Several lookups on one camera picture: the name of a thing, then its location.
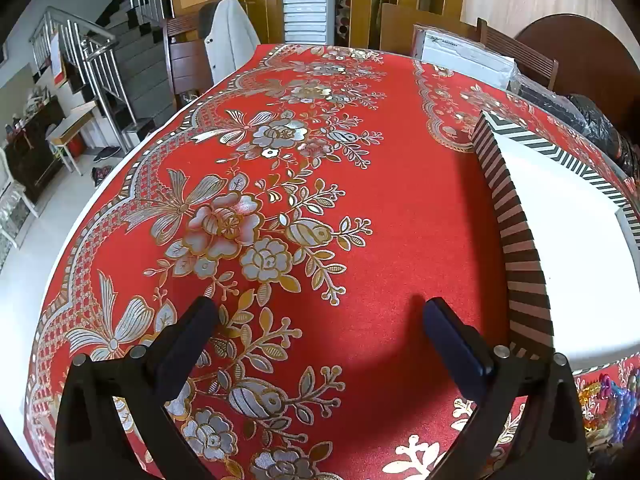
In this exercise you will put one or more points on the pair of shoes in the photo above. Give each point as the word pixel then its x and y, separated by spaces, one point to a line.
pixel 102 162

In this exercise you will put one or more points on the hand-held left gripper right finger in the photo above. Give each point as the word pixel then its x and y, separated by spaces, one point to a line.
pixel 460 350

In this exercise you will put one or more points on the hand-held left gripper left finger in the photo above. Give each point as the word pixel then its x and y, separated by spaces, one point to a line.
pixel 182 350

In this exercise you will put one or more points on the dark wooden chair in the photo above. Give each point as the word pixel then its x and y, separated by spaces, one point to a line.
pixel 185 60

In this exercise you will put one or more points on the white boxes in plastic wrap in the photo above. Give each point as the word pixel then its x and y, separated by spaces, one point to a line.
pixel 467 55

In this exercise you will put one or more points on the dark wooden cabinet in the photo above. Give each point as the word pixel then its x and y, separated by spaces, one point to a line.
pixel 30 155

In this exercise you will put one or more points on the staircase with metal railing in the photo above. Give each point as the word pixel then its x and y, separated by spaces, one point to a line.
pixel 107 55

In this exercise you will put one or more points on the white slatted shutter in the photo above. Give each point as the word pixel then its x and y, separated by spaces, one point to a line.
pixel 306 2

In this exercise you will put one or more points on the leaning wooden board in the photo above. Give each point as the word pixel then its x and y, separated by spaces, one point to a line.
pixel 400 27

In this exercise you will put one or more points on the striped cardboard box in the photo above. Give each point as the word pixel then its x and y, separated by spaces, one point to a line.
pixel 555 240

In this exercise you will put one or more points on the slatted wooden chair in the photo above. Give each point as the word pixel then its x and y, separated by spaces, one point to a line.
pixel 520 57

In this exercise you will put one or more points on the round dark wooden tabletop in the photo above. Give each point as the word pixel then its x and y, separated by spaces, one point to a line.
pixel 580 55

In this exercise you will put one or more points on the pile of colourful hair accessories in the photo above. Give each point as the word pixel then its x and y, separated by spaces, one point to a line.
pixel 607 405

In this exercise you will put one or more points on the red floral tablecloth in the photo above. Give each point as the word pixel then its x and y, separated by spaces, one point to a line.
pixel 420 200

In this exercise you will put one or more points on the black fabric package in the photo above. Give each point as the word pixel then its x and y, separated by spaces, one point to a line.
pixel 547 101

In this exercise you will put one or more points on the small white-topped desk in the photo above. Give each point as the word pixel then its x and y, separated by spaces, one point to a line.
pixel 70 127

